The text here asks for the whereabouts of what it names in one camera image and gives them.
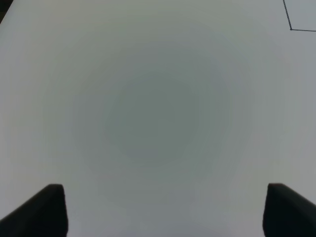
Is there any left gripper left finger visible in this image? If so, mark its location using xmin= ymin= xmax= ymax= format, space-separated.
xmin=0 ymin=184 xmax=68 ymax=237

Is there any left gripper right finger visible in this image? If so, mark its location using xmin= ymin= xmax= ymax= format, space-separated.
xmin=262 ymin=183 xmax=316 ymax=237

